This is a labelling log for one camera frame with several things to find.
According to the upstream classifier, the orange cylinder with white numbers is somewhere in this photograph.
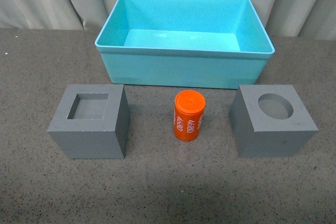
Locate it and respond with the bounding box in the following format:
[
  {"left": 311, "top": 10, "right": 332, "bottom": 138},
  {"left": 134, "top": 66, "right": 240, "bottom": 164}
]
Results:
[{"left": 173, "top": 90, "right": 206, "bottom": 142}]

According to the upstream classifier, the gray cube with square recess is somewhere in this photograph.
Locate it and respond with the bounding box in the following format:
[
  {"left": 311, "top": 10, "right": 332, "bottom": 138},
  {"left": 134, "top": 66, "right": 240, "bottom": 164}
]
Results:
[{"left": 47, "top": 84, "right": 130, "bottom": 159}]

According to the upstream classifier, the gray cube with round recess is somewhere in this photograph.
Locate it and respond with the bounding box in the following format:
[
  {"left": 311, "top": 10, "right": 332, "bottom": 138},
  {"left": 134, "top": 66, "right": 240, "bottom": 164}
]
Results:
[{"left": 229, "top": 85, "right": 318, "bottom": 157}]

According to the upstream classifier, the light blue plastic box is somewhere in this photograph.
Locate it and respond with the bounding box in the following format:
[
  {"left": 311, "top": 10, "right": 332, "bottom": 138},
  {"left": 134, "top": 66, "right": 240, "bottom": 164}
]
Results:
[{"left": 95, "top": 0, "right": 275, "bottom": 89}]

